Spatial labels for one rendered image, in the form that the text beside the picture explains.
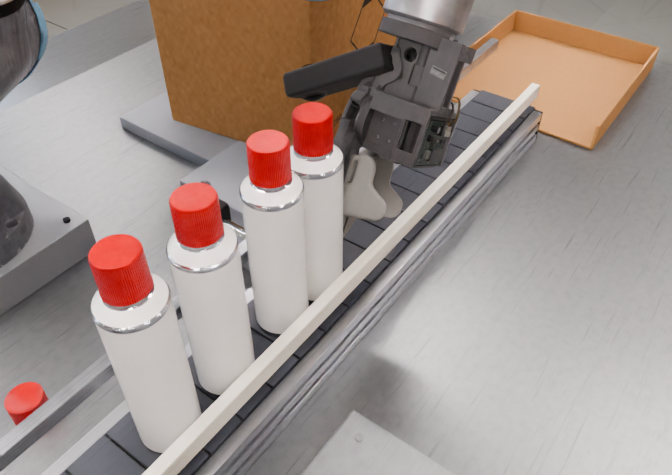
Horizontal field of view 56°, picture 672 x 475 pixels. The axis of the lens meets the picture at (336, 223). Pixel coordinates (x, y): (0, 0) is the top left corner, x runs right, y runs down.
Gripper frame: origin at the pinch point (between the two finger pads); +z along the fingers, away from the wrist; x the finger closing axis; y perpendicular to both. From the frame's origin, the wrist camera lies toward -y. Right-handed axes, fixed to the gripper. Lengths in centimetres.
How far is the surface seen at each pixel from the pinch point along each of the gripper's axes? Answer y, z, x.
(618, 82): 10, -24, 61
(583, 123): 10, -16, 48
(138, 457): 0.2, 18.2, -20.7
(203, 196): 1.1, -4.7, -21.9
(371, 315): 6.0, 8.0, 2.3
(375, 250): 4.3, 1.3, 1.7
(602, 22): -43, -61, 293
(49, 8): -281, 15, 161
